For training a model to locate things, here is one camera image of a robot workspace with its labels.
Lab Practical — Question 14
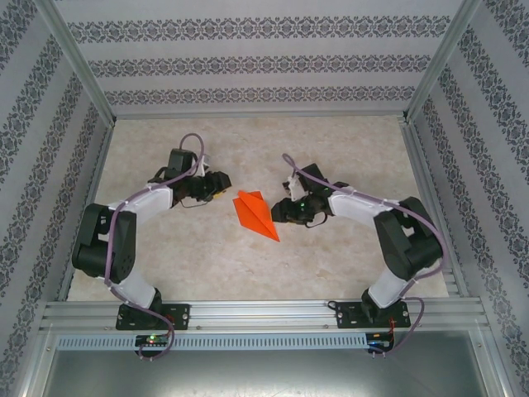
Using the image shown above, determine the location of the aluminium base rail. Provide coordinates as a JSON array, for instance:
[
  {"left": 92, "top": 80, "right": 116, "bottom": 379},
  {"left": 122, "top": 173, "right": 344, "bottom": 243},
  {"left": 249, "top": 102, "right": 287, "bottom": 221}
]
[{"left": 40, "top": 298, "right": 485, "bottom": 332}]

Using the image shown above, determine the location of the small circuit board green light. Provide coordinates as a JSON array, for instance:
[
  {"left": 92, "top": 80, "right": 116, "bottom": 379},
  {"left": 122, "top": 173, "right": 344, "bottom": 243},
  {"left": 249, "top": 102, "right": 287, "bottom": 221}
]
[{"left": 136, "top": 333, "right": 171, "bottom": 347}]

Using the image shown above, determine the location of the orange paper sheet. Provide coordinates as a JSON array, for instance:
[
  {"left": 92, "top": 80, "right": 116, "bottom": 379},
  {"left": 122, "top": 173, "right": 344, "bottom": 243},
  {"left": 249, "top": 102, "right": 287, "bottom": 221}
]
[{"left": 232, "top": 189, "right": 282, "bottom": 244}]

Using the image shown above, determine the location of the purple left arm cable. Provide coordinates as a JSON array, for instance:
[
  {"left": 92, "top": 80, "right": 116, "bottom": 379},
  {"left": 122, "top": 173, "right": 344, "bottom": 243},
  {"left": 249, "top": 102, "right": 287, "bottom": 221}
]
[{"left": 102, "top": 132, "right": 208, "bottom": 361}]

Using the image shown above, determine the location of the thin black right gripper cable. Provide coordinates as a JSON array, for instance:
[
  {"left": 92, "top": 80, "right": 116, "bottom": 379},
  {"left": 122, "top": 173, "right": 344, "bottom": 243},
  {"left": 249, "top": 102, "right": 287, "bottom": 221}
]
[{"left": 303, "top": 210, "right": 327, "bottom": 228}]

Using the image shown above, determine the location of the grey metal panel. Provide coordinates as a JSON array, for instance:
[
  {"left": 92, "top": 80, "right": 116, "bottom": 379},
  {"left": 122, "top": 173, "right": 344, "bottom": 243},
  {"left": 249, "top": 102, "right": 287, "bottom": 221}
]
[{"left": 24, "top": 330, "right": 513, "bottom": 397}]

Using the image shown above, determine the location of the thin black left gripper cable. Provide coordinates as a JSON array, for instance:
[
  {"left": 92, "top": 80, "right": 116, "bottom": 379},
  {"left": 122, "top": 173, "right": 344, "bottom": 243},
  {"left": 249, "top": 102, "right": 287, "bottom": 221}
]
[{"left": 180, "top": 193, "right": 217, "bottom": 208}]

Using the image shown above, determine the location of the slotted grey cable duct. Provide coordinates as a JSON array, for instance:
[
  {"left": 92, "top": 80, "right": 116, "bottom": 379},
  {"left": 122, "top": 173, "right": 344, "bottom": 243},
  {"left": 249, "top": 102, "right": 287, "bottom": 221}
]
[{"left": 55, "top": 332, "right": 369, "bottom": 352}]

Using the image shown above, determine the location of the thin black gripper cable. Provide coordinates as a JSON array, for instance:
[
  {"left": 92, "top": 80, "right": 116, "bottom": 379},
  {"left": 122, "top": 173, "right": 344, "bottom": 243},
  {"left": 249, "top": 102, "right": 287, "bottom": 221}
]
[
  {"left": 303, "top": 210, "right": 327, "bottom": 228},
  {"left": 180, "top": 193, "right": 217, "bottom": 208}
]

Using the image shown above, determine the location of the aluminium frame post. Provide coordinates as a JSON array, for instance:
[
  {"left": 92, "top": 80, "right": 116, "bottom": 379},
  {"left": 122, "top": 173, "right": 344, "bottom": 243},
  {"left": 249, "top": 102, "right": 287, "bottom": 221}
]
[
  {"left": 36, "top": 0, "right": 117, "bottom": 127},
  {"left": 403, "top": 0, "right": 484, "bottom": 123}
]

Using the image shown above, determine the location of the small circuit board orange light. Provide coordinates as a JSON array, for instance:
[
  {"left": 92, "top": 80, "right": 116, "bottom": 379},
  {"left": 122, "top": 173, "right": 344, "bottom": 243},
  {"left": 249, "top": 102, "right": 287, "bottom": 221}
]
[{"left": 366, "top": 330, "right": 396, "bottom": 345}]

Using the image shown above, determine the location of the aluminium table side rail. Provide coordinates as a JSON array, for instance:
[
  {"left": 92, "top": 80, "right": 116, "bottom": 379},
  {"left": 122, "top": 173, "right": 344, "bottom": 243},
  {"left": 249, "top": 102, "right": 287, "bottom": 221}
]
[
  {"left": 56, "top": 122, "right": 117, "bottom": 303},
  {"left": 398, "top": 115, "right": 472, "bottom": 299}
]

